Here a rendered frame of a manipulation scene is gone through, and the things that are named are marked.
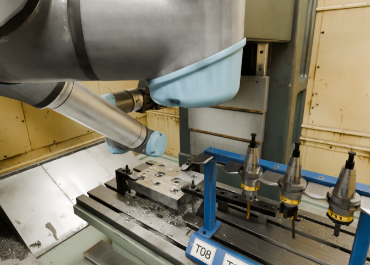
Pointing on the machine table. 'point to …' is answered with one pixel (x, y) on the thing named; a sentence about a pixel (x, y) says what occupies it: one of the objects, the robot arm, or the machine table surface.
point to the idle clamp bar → (263, 207)
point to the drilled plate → (163, 190)
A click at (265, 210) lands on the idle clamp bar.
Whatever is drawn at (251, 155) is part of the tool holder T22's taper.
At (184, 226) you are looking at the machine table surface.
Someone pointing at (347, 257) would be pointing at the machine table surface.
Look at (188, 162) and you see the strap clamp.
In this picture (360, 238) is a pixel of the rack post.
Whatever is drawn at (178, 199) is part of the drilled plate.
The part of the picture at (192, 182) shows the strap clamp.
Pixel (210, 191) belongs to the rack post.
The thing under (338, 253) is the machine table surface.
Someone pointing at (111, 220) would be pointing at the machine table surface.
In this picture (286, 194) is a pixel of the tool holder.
